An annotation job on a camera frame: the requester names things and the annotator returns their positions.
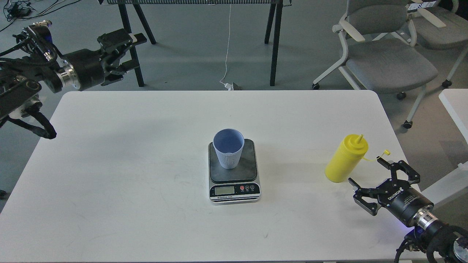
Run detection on black trestle table frame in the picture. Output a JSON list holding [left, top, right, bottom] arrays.
[[98, 0, 292, 88]]

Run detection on black cables on floor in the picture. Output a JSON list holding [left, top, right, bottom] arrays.
[[0, 0, 81, 33]]

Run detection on grey office chair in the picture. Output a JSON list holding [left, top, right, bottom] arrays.
[[312, 0, 438, 129], [407, 0, 468, 88]]

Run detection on digital kitchen scale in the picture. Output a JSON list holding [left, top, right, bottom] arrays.
[[208, 139, 262, 205]]

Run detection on yellow squeeze bottle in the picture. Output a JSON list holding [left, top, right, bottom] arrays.
[[324, 134, 391, 183]]

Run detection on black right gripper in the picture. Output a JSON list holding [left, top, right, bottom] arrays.
[[348, 157, 434, 230]]

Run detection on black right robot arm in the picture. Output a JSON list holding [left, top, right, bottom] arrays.
[[348, 157, 468, 263]]

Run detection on white hanging cable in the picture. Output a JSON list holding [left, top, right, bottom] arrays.
[[219, 4, 234, 90]]

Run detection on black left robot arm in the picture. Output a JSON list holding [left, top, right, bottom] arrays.
[[0, 20, 147, 139]]

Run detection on blue ribbed plastic cup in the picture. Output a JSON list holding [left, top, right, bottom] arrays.
[[212, 129, 245, 169]]

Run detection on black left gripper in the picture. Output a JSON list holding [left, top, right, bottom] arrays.
[[55, 29, 147, 92]]

